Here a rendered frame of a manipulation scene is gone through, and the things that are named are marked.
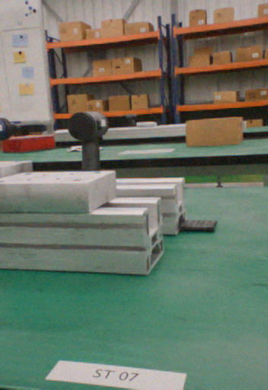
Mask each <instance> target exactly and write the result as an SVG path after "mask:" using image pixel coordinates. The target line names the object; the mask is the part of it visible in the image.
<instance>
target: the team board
mask: <svg viewBox="0 0 268 390"><path fill-rule="evenodd" d="M0 117H5V119H6V120H8V121H9V122H12V123H14V124H15V125H16V126H23V125H31V126H36V125H44V126H47V134H48V135H51V136H52V135H53V134H55V132H54V124H55V119H53V102H52V92H51V82H50V77H49V64H48V55H47V46H46V37H45V27H44V18H43V7H42V0H0Z"/></svg>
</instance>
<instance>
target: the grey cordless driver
mask: <svg viewBox="0 0 268 390"><path fill-rule="evenodd" d="M108 128H109V123H108V119H107V117H105V115H104V114H103V113H99V112H78V113H75V114H73V115H72V116H71V117H70V119H69V123H68V129H69V133H70V135H71V136H72V137H73V138H74V139H77V140H81V141H82V142H83V145H82V146H81V152H82V170H83V171H101V166H100V149H99V141H100V140H103V136H102V135H105V134H106V132H107V131H108Z"/></svg>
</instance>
